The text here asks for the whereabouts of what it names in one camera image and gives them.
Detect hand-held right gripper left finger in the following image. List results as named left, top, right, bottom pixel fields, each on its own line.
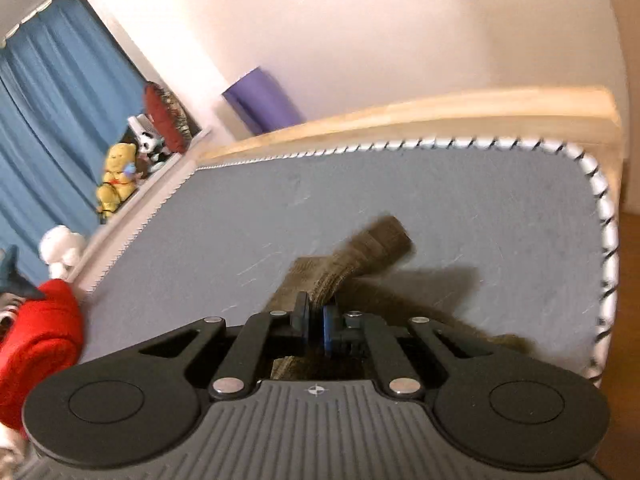
left=137, top=292, right=311, bottom=401

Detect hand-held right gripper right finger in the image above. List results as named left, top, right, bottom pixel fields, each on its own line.
left=322, top=305, right=501, bottom=401

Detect brown corduroy pants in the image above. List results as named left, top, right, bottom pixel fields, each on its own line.
left=270, top=215, right=541, bottom=381

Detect grey mattress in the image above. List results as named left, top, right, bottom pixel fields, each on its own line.
left=75, top=135, right=621, bottom=391

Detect white window sill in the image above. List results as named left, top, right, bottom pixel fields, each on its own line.
left=75, top=127, right=213, bottom=292

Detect purple yoga mat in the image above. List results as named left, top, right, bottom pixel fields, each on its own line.
left=221, top=66, right=307, bottom=137

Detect panda plush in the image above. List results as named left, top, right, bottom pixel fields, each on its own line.
left=137, top=130, right=170, bottom=163

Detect yellow bear plush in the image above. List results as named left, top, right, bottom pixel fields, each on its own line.
left=96, top=142, right=139, bottom=222

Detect dark red cushion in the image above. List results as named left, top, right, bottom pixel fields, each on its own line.
left=143, top=82, right=192, bottom=155

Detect white plush toy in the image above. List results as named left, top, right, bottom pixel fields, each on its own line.
left=39, top=225, right=87, bottom=281

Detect red folded quilt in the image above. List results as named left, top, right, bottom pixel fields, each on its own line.
left=0, top=279, right=84, bottom=433

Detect blue shark plush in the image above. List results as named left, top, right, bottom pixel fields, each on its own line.
left=0, top=245, right=47, bottom=302

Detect blue curtain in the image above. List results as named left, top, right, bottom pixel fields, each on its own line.
left=0, top=0, right=153, bottom=273

